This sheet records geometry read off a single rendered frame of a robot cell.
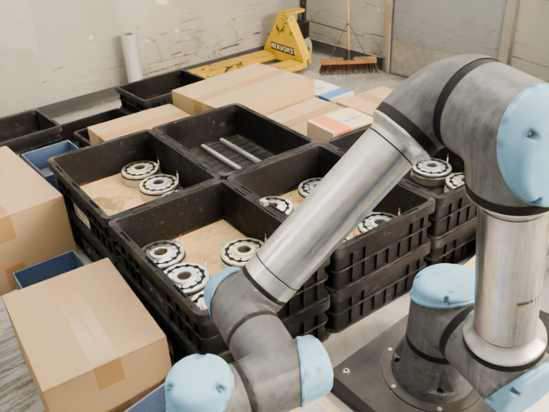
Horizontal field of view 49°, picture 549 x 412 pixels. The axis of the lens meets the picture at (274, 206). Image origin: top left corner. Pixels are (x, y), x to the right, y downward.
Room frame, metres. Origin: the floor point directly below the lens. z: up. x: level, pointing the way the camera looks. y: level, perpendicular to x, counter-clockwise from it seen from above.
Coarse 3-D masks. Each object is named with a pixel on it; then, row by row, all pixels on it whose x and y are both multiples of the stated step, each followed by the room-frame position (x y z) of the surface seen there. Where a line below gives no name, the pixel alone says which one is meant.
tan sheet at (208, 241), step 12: (204, 228) 1.20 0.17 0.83; (216, 228) 1.20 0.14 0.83; (228, 228) 1.20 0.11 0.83; (180, 240) 1.15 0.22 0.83; (192, 240) 1.15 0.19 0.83; (204, 240) 1.15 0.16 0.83; (216, 240) 1.15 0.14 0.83; (228, 240) 1.14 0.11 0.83; (192, 252) 1.11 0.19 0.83; (204, 252) 1.10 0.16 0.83; (216, 252) 1.10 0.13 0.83; (216, 264) 1.05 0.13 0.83
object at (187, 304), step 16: (192, 192) 1.20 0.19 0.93; (240, 192) 1.19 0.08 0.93; (144, 208) 1.14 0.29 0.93; (112, 224) 1.08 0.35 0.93; (128, 240) 1.01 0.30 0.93; (144, 256) 0.96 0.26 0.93; (160, 272) 0.90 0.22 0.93; (176, 288) 0.85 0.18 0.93; (192, 304) 0.80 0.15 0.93; (208, 320) 0.78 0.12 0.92
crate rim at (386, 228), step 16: (320, 144) 1.43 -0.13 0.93; (272, 160) 1.34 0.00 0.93; (240, 176) 1.28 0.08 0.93; (416, 192) 1.15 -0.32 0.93; (272, 208) 1.11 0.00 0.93; (416, 208) 1.08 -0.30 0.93; (432, 208) 1.10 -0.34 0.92; (384, 224) 1.03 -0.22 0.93; (400, 224) 1.04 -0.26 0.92; (352, 240) 0.97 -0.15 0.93; (368, 240) 0.99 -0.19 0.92; (336, 256) 0.95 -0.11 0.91
